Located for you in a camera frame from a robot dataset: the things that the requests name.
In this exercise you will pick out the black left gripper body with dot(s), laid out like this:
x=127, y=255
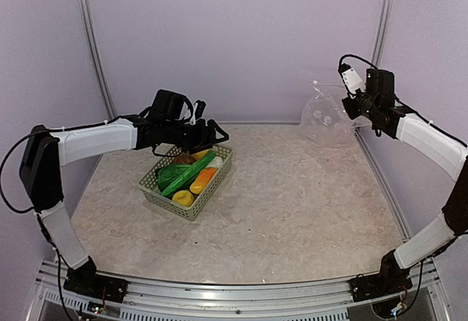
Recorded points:
x=175, y=135

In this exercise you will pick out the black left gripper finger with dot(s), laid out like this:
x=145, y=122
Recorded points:
x=218, y=134
x=202, y=147

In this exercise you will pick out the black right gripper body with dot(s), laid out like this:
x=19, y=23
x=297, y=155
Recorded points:
x=366, y=107

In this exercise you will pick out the green cucumber toy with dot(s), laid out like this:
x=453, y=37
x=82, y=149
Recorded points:
x=188, y=176

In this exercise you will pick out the clear zip top bag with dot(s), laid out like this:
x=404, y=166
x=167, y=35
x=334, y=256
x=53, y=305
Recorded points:
x=324, y=120

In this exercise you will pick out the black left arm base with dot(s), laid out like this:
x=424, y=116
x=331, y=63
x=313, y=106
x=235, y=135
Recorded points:
x=86, y=281

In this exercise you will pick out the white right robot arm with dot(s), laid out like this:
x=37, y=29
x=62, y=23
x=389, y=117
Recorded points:
x=447, y=161

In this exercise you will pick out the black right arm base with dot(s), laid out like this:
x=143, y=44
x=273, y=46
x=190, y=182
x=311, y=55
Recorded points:
x=382, y=284

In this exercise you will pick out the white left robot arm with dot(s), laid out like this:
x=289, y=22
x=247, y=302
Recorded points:
x=48, y=152

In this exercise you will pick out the yellow lemon toy back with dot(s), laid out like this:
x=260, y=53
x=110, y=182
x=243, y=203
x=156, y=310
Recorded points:
x=200, y=154

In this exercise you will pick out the yellow lemon toy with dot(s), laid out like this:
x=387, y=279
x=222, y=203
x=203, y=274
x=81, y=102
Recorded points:
x=184, y=198
x=200, y=154

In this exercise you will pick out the brown round cake toy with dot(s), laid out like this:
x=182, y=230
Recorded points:
x=184, y=159

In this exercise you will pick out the green bok choy toy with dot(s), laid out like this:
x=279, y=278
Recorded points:
x=175, y=177

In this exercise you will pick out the yellow lemon toy front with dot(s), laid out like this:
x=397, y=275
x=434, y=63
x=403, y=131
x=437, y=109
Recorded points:
x=184, y=198

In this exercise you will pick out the beige perforated plastic basket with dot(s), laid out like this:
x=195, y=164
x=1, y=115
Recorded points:
x=148, y=183

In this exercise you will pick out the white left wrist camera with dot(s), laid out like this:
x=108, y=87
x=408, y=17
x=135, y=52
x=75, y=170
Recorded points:
x=198, y=110

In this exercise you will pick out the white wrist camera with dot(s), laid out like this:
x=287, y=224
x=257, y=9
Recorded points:
x=353, y=82
x=198, y=110

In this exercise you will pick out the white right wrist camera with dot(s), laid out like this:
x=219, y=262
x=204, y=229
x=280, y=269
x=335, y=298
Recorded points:
x=353, y=82

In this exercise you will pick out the right aluminium frame post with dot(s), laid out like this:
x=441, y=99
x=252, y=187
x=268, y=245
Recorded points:
x=382, y=30

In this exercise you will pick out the aluminium frame post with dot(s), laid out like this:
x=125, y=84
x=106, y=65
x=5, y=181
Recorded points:
x=382, y=30
x=86, y=15

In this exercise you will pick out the front aluminium rail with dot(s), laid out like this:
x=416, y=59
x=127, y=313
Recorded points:
x=152, y=299

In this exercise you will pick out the left aluminium frame post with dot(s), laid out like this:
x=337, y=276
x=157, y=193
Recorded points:
x=86, y=15

